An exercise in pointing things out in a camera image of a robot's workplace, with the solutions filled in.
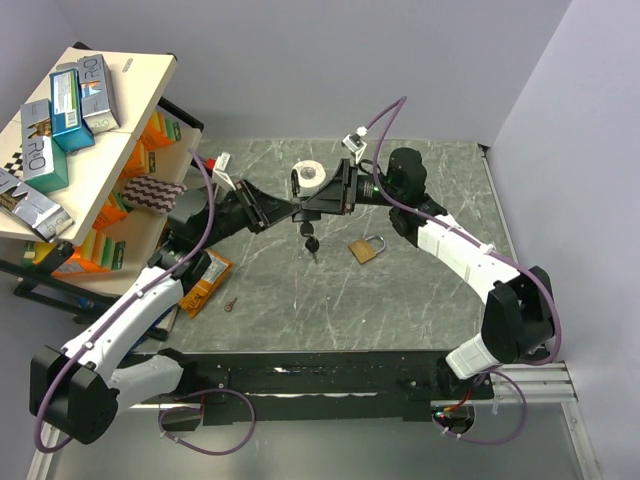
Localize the small brass key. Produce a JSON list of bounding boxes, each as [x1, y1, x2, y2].
[[224, 298, 237, 312]]

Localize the purple cable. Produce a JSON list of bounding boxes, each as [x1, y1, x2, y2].
[[30, 147, 219, 455], [362, 96, 562, 366]]

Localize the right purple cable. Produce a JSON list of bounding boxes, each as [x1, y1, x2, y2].
[[362, 96, 562, 366]]

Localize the silver crumpled box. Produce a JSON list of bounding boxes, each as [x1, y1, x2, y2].
[[1, 169, 74, 243]]

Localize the white tape roll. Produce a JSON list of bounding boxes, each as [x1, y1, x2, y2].
[[291, 160, 326, 197]]

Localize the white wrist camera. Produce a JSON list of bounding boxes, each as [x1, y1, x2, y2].
[[207, 152, 235, 190], [341, 126, 368, 165]]

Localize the silver teal RIO box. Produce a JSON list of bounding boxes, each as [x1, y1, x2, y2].
[[20, 99, 69, 194]]

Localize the orange snack bag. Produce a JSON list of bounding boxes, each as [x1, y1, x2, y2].
[[178, 249, 233, 319]]

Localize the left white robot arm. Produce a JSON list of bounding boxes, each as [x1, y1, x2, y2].
[[29, 181, 301, 444]]

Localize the silver RIO box upright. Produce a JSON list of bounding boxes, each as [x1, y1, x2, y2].
[[77, 54, 120, 135]]

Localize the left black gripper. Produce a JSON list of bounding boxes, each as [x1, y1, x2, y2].
[[196, 177, 301, 250]]

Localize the blue teal carton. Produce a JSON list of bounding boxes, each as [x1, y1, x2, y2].
[[49, 68, 95, 153]]

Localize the black key bunch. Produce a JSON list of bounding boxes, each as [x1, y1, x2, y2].
[[299, 221, 320, 263]]

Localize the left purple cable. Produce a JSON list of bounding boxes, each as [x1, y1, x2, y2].
[[30, 147, 219, 455]]

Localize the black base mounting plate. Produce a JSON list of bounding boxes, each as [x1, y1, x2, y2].
[[166, 349, 494, 426]]

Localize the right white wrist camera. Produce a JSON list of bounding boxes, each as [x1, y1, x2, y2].
[[341, 126, 368, 165]]

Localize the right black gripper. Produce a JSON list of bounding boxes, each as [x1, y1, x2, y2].
[[301, 160, 401, 217]]

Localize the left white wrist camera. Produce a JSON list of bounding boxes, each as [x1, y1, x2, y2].
[[207, 152, 235, 190]]

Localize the blue snack bag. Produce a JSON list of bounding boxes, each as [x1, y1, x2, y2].
[[144, 305, 179, 342]]

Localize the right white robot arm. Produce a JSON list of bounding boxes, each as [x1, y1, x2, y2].
[[291, 147, 561, 399]]

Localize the orange sponge pack stack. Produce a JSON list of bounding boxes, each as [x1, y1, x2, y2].
[[52, 110, 181, 278]]

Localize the beige black shelf rack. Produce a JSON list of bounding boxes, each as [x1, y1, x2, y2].
[[1, 51, 204, 325]]

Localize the black padlock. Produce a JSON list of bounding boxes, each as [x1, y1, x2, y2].
[[290, 169, 301, 198]]

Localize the aluminium rail frame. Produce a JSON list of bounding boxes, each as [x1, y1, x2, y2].
[[28, 364, 600, 479]]

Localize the brass padlock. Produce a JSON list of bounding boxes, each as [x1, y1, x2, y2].
[[348, 235, 386, 265]]

